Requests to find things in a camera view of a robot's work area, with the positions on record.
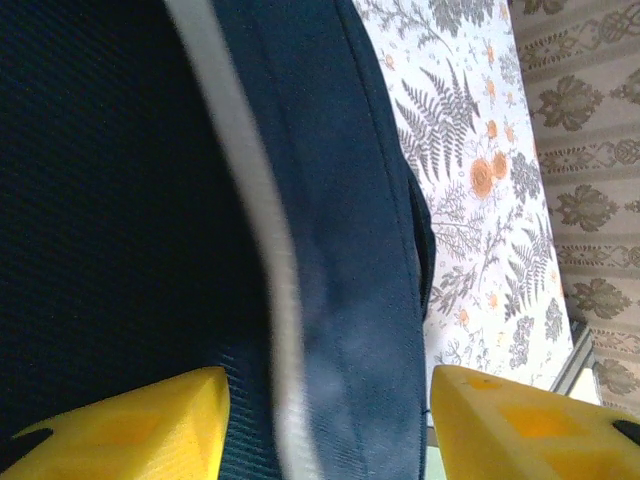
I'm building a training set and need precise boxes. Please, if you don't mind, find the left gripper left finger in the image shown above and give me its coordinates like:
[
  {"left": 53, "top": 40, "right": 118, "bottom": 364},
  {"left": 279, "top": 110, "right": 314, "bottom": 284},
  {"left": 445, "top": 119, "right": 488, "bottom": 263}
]
[{"left": 0, "top": 365, "right": 232, "bottom": 480}]

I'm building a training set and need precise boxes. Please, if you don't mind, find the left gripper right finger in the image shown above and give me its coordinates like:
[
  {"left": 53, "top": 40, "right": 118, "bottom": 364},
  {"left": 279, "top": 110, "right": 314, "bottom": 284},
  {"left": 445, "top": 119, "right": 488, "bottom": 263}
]
[{"left": 430, "top": 364, "right": 640, "bottom": 480}]

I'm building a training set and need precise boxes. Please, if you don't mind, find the navy blue backpack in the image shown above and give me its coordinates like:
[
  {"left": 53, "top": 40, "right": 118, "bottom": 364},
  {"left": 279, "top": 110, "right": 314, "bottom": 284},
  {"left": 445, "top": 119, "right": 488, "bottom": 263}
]
[{"left": 0, "top": 0, "right": 437, "bottom": 480}]

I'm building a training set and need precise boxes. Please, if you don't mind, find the aluminium table side rail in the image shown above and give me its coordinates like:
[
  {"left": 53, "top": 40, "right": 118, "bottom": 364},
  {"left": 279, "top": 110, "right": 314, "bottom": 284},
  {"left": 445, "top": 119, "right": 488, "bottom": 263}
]
[{"left": 548, "top": 319, "right": 597, "bottom": 402}]

